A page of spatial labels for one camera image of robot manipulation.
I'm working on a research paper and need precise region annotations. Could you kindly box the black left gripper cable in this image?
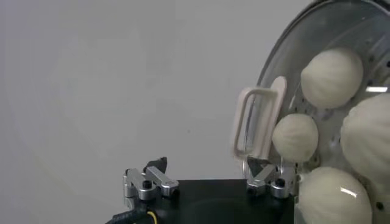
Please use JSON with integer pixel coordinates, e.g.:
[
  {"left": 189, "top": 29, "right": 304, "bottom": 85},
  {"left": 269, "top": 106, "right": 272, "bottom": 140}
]
[{"left": 105, "top": 209, "right": 158, "bottom": 224}]

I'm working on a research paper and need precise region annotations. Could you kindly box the round glass pot lid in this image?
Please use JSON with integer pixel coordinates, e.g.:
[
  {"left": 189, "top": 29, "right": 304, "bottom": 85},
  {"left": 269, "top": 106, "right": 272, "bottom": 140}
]
[{"left": 233, "top": 0, "right": 390, "bottom": 224}]

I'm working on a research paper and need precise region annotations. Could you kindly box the white steamed baozi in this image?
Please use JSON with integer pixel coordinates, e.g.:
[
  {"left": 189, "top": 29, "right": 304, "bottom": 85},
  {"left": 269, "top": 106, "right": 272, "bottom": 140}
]
[
  {"left": 294, "top": 166, "right": 373, "bottom": 224},
  {"left": 340, "top": 93, "right": 390, "bottom": 183},
  {"left": 300, "top": 47, "right": 364, "bottom": 110},
  {"left": 272, "top": 113, "right": 319, "bottom": 163}
]

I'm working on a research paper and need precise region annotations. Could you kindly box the stainless steel steamer basket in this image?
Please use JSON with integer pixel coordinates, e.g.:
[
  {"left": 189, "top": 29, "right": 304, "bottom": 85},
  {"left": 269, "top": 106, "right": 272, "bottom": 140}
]
[{"left": 255, "top": 0, "right": 390, "bottom": 224}]

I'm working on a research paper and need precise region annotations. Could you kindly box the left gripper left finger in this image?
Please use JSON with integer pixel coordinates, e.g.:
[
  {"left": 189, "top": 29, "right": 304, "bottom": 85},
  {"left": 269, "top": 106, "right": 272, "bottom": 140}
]
[{"left": 122, "top": 156, "right": 180, "bottom": 201}]

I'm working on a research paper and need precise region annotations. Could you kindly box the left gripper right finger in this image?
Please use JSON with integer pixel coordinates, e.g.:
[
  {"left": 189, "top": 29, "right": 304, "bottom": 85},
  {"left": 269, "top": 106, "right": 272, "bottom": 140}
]
[{"left": 246, "top": 157, "right": 298, "bottom": 198}]

